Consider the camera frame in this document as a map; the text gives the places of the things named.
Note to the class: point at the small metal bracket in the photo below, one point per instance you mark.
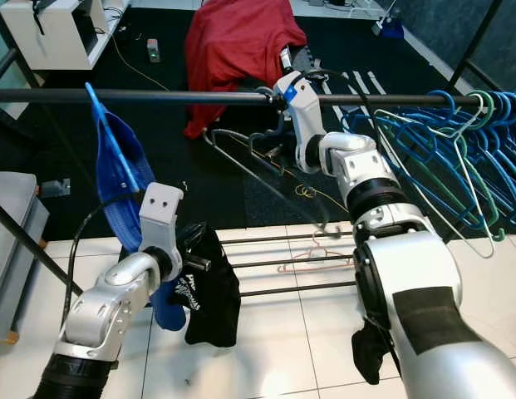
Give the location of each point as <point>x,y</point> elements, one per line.
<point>56,188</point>

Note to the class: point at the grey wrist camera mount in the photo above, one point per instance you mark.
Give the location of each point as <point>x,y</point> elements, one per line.
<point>162,212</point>
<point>303,116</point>

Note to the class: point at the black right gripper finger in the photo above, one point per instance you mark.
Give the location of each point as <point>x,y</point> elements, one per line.
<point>254,156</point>
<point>253,143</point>

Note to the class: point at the pink plastic hanger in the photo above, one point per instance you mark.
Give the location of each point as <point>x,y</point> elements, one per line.
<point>320,262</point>

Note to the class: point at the black crumpled garment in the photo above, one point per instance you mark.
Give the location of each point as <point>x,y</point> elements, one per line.
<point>370,349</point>

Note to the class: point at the small grey power box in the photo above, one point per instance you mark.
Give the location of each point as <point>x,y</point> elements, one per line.
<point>153,50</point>

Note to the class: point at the black machine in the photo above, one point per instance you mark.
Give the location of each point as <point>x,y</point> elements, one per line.
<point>299,65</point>

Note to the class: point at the red cloth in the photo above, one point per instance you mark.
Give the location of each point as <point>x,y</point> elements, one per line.
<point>241,50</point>

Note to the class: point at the black rubber floor mat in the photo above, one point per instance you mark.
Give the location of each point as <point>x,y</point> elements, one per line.
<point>91,208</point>

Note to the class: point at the grey upholstered ottoman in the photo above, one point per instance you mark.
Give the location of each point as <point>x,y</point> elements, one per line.
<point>12,249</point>

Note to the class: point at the dark grey plastic hanger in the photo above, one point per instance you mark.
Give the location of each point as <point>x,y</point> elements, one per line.
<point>237,158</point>
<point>237,140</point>

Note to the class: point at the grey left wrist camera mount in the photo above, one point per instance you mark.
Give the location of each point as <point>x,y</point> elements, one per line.
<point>162,212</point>

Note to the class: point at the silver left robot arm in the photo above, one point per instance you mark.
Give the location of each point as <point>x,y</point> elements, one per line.
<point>108,324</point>

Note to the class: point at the white shelf unit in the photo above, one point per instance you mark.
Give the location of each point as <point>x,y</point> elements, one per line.
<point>58,41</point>

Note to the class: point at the small blue object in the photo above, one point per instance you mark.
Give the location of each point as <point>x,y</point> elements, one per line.
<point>387,27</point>

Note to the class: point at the black metal pole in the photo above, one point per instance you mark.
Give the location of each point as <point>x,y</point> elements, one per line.
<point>478,41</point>

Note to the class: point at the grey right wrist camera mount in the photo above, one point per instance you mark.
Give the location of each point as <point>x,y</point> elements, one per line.
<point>303,116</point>

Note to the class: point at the black metal clothes rack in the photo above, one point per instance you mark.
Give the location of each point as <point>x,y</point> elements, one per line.
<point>58,96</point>

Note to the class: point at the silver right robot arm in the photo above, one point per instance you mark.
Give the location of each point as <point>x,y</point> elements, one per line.
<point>424,291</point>

